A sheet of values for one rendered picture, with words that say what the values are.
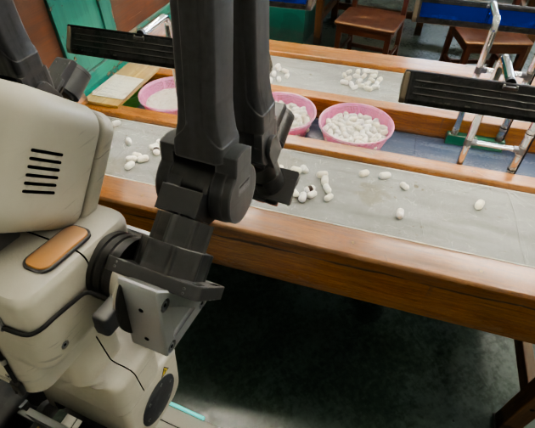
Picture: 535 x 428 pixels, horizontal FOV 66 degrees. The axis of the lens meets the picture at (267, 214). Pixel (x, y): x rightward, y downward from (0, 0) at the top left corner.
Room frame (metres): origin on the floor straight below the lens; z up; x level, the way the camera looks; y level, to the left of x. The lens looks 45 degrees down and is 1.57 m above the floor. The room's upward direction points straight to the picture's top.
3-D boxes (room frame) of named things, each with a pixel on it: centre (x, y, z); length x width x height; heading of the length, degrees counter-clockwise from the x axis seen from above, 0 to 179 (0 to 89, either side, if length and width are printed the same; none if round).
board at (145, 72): (1.54, 0.58, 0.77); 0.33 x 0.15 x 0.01; 163
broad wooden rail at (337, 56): (1.82, -0.37, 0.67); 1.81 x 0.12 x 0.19; 73
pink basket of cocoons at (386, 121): (1.26, -0.32, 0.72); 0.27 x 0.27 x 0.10
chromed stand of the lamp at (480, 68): (1.33, -0.78, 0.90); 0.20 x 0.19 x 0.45; 73
